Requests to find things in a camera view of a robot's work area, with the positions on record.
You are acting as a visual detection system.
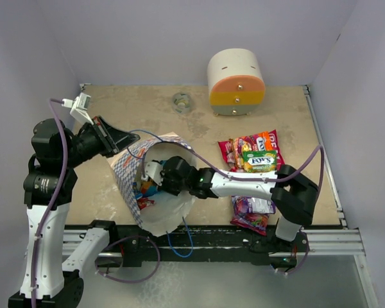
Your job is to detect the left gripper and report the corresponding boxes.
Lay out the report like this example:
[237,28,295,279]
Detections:
[62,114,140,167]

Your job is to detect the checkered paper bag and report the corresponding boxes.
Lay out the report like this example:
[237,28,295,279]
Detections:
[107,132,197,237]

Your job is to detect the pink REAL crisps bag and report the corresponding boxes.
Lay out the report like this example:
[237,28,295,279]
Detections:
[218,130,284,172]

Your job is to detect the green Fox's candy bag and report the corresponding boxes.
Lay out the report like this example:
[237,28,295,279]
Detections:
[243,150,277,173]

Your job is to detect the purple snack packet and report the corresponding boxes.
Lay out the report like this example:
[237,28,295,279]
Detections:
[230,196,276,236]

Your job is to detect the orange snack packet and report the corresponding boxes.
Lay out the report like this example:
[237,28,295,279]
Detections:
[254,131,278,151]

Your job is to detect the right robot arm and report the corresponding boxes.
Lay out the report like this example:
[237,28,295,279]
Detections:
[144,156,320,251]

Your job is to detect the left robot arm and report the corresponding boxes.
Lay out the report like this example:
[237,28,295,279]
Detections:
[8,116,140,307]

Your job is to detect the blue snack bag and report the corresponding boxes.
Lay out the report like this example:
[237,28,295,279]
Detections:
[133,160,166,200]

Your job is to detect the red small candy packet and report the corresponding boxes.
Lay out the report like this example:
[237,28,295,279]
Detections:
[137,197,155,210]

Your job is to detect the white mini drawer cabinet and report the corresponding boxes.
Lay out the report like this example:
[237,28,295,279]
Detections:
[207,48,266,116]

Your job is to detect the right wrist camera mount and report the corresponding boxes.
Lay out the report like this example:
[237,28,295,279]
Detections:
[141,161,163,186]

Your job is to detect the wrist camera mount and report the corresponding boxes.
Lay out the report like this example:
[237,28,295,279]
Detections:
[62,92,93,125]
[141,161,163,186]

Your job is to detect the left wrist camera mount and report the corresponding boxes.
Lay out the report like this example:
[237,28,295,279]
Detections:
[62,92,93,125]

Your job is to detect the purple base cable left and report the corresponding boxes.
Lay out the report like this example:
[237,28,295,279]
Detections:
[94,235,161,284]

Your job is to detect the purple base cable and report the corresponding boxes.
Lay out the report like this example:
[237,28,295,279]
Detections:
[94,235,161,284]
[274,230,311,276]

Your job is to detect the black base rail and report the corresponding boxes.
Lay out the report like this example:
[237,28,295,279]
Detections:
[99,225,309,268]

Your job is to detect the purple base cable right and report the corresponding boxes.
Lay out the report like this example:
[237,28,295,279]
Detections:
[274,230,311,276]

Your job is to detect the aluminium frame rail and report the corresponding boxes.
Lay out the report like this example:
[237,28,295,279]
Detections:
[62,229,366,259]

